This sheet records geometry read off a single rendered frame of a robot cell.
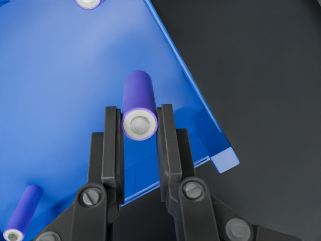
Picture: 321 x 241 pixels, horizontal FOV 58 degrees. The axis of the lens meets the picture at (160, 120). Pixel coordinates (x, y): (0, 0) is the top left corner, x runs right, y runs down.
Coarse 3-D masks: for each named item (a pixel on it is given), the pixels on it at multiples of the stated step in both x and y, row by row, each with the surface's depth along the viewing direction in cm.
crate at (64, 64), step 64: (0, 0) 22; (64, 0) 24; (128, 0) 25; (0, 64) 26; (64, 64) 26; (128, 64) 27; (0, 128) 29; (64, 128) 29; (192, 128) 30; (0, 192) 32; (64, 192) 32; (128, 192) 28
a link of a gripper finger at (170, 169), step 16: (160, 112) 14; (160, 128) 13; (160, 144) 13; (176, 144) 12; (160, 160) 13; (176, 160) 12; (192, 160) 13; (160, 176) 14; (176, 176) 12; (160, 192) 14; (176, 192) 12; (176, 208) 12; (224, 208) 11; (224, 224) 11; (240, 224) 11; (224, 240) 11; (240, 240) 11
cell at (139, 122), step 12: (132, 72) 19; (144, 72) 19; (132, 84) 17; (144, 84) 17; (132, 96) 15; (144, 96) 15; (132, 108) 13; (144, 108) 13; (132, 120) 14; (144, 120) 14; (156, 120) 14; (132, 132) 14; (144, 132) 14
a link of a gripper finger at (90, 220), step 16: (80, 192) 11; (96, 192) 11; (80, 208) 11; (96, 208) 11; (80, 224) 10; (96, 224) 10; (112, 224) 13; (80, 240) 10; (96, 240) 10; (112, 240) 12
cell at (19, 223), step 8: (24, 192) 31; (32, 192) 31; (40, 192) 31; (24, 200) 29; (32, 200) 30; (16, 208) 29; (24, 208) 28; (32, 208) 29; (16, 216) 27; (24, 216) 28; (32, 216) 29; (8, 224) 27; (16, 224) 26; (24, 224) 27; (8, 232) 26; (16, 232) 26; (24, 232) 27; (8, 240) 27; (16, 240) 27
